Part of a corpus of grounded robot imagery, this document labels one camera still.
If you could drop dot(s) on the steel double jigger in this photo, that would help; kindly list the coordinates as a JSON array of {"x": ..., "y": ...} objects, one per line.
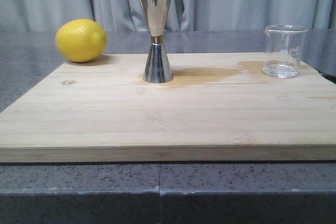
[{"x": 157, "y": 68}]

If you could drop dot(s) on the glass beaker with liquid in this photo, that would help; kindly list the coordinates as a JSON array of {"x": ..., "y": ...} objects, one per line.
[{"x": 284, "y": 50}]

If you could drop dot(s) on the wooden cutting board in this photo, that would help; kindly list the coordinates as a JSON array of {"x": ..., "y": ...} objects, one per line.
[{"x": 218, "y": 107}]

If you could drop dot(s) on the yellow lemon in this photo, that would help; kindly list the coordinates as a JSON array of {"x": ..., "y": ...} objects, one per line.
[{"x": 81, "y": 40}]

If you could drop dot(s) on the grey curtain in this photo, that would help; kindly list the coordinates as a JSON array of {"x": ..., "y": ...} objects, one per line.
[{"x": 190, "y": 15}]

